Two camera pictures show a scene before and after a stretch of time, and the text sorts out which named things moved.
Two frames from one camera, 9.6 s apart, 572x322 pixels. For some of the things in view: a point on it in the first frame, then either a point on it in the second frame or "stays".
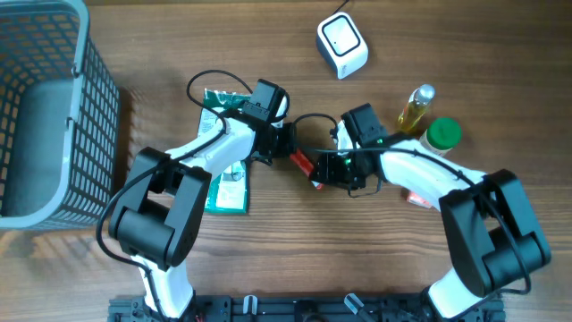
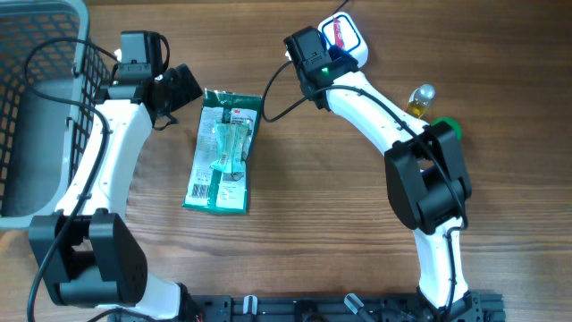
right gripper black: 328,173 -> 335,55
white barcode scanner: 342,45 stays
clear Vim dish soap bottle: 415,107 stays
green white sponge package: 227,190 stays
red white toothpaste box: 305,165 -> 338,33
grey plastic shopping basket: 59,117 stays
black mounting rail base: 302,308 stays
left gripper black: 284,142 -> 180,95
